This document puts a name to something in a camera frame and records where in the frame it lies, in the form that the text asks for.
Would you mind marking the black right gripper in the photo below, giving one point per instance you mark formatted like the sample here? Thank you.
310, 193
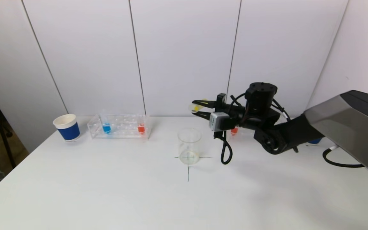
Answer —
220, 103

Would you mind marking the black chair base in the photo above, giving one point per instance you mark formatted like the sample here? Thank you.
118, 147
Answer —
3, 134

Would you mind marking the test tube with yellow pigment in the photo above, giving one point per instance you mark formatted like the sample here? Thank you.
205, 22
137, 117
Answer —
196, 108

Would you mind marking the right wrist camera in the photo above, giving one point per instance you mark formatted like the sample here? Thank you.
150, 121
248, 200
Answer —
219, 121

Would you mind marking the clear glass beaker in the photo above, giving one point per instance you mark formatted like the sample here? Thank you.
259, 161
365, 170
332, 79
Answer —
189, 150

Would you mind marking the test tube with red pigment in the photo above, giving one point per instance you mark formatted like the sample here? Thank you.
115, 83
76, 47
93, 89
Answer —
141, 129
234, 131

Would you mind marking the test tube with blue pigment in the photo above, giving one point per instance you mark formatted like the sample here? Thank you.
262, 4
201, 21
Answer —
106, 128

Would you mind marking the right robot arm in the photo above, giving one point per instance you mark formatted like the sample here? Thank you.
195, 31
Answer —
347, 121

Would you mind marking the blue and white paper cup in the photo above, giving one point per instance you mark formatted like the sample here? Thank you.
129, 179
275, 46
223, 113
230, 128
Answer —
69, 131
315, 141

